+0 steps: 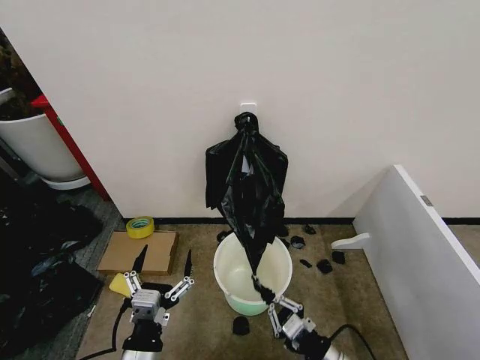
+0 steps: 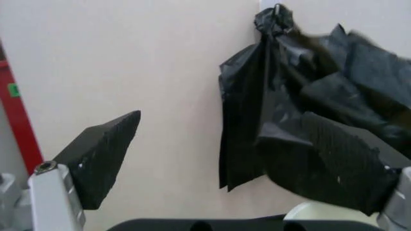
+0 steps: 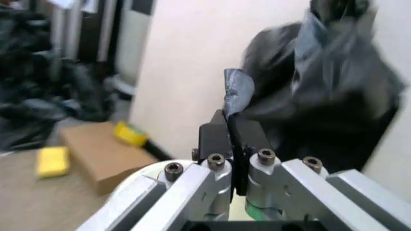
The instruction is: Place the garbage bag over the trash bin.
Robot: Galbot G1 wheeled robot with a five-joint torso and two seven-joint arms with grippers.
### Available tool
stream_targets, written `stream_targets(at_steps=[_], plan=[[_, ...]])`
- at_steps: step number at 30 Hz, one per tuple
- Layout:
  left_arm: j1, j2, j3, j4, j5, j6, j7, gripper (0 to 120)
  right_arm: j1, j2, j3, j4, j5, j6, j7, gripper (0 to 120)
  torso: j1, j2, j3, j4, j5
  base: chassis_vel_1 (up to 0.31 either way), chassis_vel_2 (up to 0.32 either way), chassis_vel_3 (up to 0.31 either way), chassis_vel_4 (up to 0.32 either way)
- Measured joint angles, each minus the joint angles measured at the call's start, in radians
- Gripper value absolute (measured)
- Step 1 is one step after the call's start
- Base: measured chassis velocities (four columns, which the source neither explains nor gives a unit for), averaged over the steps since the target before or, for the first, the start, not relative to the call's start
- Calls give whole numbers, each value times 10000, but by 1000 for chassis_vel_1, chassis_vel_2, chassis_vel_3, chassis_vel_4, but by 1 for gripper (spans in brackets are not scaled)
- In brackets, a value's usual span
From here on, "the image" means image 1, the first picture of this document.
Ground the white wall hook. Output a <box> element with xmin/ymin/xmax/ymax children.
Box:
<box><xmin>240</xmin><ymin>100</ymin><xmax>258</xmax><ymax>123</ymax></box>

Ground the white and green trash bin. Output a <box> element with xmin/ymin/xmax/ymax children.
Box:
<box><xmin>212</xmin><ymin>234</ymin><xmax>293</xmax><ymax>316</ymax></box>

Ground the yellow sponge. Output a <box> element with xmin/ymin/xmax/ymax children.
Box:
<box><xmin>108</xmin><ymin>272</ymin><xmax>131</xmax><ymax>299</ymax></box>

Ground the white planter saucer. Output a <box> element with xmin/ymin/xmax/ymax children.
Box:
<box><xmin>40</xmin><ymin>175</ymin><xmax>92</xmax><ymax>191</ymax></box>

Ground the flat brown cardboard sheet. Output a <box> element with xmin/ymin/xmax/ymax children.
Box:
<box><xmin>96</xmin><ymin>230</ymin><xmax>180</xmax><ymax>278</ymax></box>

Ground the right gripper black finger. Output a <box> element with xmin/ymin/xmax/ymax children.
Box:
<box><xmin>258</xmin><ymin>288</ymin><xmax>283</xmax><ymax>339</ymax></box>
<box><xmin>251</xmin><ymin>276</ymin><xmax>304</xmax><ymax>313</ymax></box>

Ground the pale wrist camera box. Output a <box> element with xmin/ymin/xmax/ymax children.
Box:
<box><xmin>130</xmin><ymin>288</ymin><xmax>170</xmax><ymax>327</ymax></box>
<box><xmin>282</xmin><ymin>313</ymin><xmax>315</xmax><ymax>341</ymax></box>

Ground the large white planter pot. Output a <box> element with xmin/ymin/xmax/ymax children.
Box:
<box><xmin>0</xmin><ymin>111</ymin><xmax>86</xmax><ymax>180</ymax></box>

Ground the white curved bracket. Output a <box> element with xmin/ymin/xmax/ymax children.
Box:
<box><xmin>331</xmin><ymin>232</ymin><xmax>372</xmax><ymax>251</ymax></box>

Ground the red frame board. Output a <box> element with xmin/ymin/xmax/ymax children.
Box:
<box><xmin>31</xmin><ymin>94</ymin><xmax>110</xmax><ymax>202</ymax></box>

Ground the large white panel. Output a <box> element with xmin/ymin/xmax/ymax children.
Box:
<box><xmin>352</xmin><ymin>163</ymin><xmax>480</xmax><ymax>360</ymax></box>

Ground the black cable of left wrist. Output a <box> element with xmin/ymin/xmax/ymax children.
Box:
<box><xmin>74</xmin><ymin>301</ymin><xmax>133</xmax><ymax>360</ymax></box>

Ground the black cable of right wrist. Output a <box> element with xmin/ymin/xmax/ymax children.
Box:
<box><xmin>329</xmin><ymin>324</ymin><xmax>377</xmax><ymax>360</ymax></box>

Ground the dark potted plant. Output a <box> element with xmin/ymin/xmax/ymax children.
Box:
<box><xmin>0</xmin><ymin>35</ymin><xmax>42</xmax><ymax>121</ymax></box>

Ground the black cable of wrist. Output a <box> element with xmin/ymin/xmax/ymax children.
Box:
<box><xmin>329</xmin><ymin>324</ymin><xmax>377</xmax><ymax>360</ymax></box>
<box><xmin>74</xmin><ymin>301</ymin><xmax>133</xmax><ymax>360</ymax></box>

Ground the black garbage bag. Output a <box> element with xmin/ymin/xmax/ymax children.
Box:
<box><xmin>205</xmin><ymin>111</ymin><xmax>290</xmax><ymax>301</ymax></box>

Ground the pile of black bags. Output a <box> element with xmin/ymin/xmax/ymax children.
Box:
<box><xmin>0</xmin><ymin>172</ymin><xmax>106</xmax><ymax>357</ymax></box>

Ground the yellow tape roll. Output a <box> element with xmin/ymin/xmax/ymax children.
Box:
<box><xmin>125</xmin><ymin>216</ymin><xmax>155</xmax><ymax>240</ymax></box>

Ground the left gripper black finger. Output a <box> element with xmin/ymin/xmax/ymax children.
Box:
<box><xmin>163</xmin><ymin>249</ymin><xmax>196</xmax><ymax>303</ymax></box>
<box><xmin>123</xmin><ymin>244</ymin><xmax>149</xmax><ymax>299</ymax></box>

